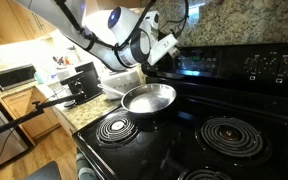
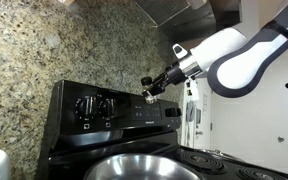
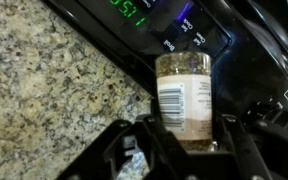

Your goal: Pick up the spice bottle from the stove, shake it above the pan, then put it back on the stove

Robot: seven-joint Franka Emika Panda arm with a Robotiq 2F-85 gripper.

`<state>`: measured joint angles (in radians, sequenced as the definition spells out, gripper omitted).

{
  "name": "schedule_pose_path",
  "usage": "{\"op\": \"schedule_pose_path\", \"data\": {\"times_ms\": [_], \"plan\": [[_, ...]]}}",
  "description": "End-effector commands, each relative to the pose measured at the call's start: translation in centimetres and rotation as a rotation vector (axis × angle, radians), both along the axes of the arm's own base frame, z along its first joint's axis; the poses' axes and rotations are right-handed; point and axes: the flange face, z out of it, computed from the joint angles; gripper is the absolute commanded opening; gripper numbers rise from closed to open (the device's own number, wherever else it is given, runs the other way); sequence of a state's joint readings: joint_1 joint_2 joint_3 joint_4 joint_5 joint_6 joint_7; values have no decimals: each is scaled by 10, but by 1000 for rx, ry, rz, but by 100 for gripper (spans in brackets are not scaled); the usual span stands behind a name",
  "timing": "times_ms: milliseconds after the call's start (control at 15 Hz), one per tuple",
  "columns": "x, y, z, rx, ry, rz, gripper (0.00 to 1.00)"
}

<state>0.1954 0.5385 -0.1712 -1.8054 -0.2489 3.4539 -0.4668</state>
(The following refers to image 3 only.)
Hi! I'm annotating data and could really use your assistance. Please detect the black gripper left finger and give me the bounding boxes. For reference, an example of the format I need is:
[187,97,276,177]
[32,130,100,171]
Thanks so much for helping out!
[55,114,207,180]

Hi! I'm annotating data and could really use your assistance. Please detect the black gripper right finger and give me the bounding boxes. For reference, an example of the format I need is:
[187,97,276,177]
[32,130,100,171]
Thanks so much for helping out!
[217,115,288,180]

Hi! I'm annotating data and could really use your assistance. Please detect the glass herb spice bottle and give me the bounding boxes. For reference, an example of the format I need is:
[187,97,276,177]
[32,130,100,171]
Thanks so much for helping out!
[154,51,216,152]

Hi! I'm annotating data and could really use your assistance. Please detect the black stove knob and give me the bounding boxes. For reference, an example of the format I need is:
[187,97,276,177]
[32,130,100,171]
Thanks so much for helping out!
[248,102,283,125]

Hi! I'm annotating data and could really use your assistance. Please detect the black electric stove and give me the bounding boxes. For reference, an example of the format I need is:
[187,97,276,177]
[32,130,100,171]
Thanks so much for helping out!
[42,0,288,180]

